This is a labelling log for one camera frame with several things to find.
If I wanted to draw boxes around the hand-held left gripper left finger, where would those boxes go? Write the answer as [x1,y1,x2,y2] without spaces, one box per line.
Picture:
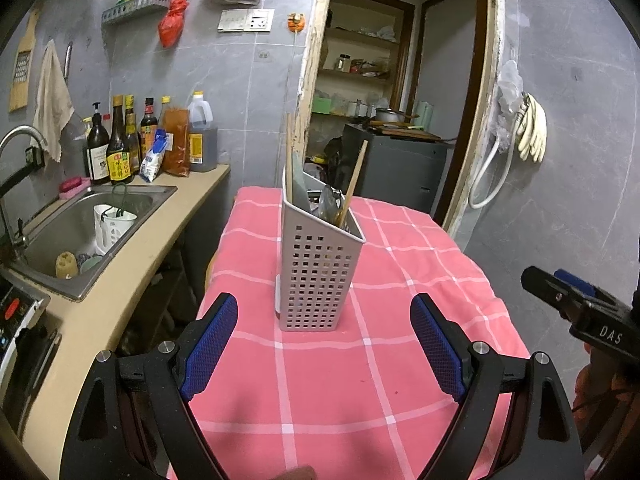
[59,291,238,480]

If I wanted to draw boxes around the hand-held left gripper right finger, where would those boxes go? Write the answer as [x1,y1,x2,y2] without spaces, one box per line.
[410,292,586,480]

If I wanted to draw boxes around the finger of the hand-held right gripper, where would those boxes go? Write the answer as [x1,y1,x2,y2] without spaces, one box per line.
[521,266,589,324]
[554,268,619,309]

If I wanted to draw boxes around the white perforated utensil holder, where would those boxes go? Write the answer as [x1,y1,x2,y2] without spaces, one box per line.
[277,166,366,333]

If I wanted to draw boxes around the silver metal spoon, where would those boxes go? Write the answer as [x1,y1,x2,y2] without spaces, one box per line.
[320,185,346,222]

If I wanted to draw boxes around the wooden chopstick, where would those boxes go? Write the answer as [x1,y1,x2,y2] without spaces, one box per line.
[285,112,295,201]
[340,140,369,226]

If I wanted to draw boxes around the person's right hand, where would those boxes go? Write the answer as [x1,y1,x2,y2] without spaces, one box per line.
[574,355,640,442]

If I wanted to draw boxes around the beige kitchen countertop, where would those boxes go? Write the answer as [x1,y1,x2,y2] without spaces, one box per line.
[10,162,232,480]

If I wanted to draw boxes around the pink checked tablecloth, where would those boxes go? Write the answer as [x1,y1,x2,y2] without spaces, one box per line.
[167,186,531,480]

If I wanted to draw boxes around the white cup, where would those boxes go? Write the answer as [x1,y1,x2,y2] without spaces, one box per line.
[93,204,137,256]

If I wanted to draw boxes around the cream rubber gloves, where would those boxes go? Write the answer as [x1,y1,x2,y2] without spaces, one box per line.
[516,92,548,163]

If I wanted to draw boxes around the yellow loofah sponge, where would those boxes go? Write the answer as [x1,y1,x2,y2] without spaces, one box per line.
[55,252,80,280]

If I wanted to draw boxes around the grey cabinet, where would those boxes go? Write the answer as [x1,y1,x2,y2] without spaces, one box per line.
[342,124,453,213]

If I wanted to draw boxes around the steel sink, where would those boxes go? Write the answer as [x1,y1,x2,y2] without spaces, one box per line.
[10,185,178,303]

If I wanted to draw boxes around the stove with red button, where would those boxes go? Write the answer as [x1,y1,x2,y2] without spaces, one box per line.
[0,267,52,361]

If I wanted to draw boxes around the blue and white bag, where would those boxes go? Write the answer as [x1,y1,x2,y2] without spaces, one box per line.
[140,129,168,183]

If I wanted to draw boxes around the clear hanging plastic bag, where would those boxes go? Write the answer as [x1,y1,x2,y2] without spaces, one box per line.
[495,60,525,153]

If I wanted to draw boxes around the orange sauce bottle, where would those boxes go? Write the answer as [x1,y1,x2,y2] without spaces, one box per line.
[160,96,192,178]

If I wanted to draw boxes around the wooden cutting boards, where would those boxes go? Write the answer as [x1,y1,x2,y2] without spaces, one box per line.
[367,119,443,142]

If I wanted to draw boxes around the yellow-capped oil jug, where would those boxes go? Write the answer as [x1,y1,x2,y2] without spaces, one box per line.
[186,91,219,173]

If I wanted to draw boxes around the yellow-labelled sauce bottle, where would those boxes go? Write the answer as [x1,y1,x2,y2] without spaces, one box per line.
[106,95,135,184]

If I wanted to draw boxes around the pink soap dish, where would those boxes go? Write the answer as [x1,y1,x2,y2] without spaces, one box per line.
[59,176,92,196]

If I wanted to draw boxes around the dark sauce bottle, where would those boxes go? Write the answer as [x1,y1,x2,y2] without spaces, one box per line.
[123,95,142,176]
[140,97,160,161]

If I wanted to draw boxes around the metal faucet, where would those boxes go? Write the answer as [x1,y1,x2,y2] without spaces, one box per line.
[0,126,48,261]

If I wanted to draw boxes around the beige hanging towel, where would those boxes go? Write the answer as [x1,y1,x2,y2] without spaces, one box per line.
[32,39,75,163]

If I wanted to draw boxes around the wooden shelf unit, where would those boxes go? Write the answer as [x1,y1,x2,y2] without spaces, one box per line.
[312,0,416,121]

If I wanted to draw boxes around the red plastic bag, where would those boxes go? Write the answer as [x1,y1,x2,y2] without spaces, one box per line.
[158,0,190,48]

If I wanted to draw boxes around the wooden grater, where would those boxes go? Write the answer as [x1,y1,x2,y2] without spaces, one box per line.
[9,7,43,112]

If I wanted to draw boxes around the white hose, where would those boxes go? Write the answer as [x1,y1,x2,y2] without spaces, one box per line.
[467,110,526,209]

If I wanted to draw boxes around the worn door frame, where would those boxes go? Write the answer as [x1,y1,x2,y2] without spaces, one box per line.
[290,0,503,233]

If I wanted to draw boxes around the white wall switch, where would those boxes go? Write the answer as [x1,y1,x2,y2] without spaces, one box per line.
[217,8,251,33]

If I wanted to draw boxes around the white wall socket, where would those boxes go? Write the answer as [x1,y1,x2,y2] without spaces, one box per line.
[247,8,274,32]

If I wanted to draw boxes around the grey wall rack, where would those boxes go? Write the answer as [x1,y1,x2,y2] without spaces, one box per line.
[101,0,175,28]

